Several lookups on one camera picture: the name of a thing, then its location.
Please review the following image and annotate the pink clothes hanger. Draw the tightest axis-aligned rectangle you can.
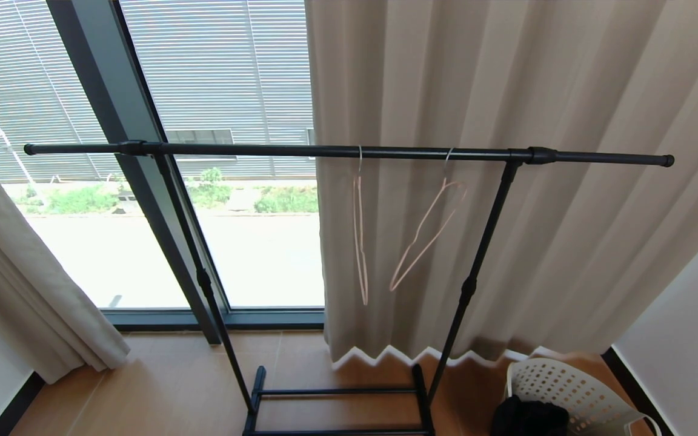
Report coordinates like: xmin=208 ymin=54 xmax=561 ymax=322
xmin=388 ymin=147 xmax=468 ymax=293
xmin=352 ymin=145 xmax=370 ymax=306

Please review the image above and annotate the black clothes rack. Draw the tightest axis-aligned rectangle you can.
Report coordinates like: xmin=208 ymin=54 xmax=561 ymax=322
xmin=23 ymin=141 xmax=675 ymax=436

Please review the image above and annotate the white laundry basket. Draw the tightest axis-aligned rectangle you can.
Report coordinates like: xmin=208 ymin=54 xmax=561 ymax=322
xmin=505 ymin=357 xmax=663 ymax=436

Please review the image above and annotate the beige curtain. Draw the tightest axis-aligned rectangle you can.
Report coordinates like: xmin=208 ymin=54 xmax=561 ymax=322
xmin=0 ymin=130 xmax=131 ymax=385
xmin=304 ymin=0 xmax=698 ymax=365

